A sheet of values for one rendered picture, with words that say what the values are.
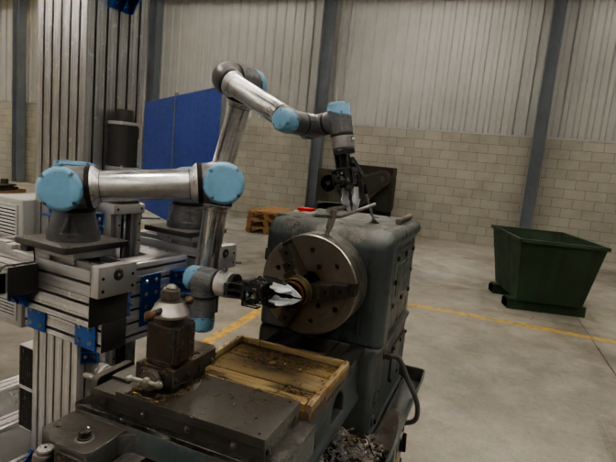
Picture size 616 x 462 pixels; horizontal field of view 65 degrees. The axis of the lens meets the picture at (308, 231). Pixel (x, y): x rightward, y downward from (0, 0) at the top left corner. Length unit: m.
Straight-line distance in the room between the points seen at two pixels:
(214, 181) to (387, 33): 10.93
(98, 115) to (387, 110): 10.28
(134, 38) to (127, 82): 0.15
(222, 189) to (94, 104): 0.62
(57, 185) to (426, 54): 10.86
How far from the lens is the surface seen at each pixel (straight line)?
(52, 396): 2.10
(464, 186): 11.43
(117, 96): 1.87
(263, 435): 0.94
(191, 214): 1.89
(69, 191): 1.40
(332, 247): 1.46
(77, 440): 1.06
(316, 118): 1.64
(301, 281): 1.40
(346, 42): 12.33
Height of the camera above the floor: 1.46
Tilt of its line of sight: 8 degrees down
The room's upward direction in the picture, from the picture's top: 5 degrees clockwise
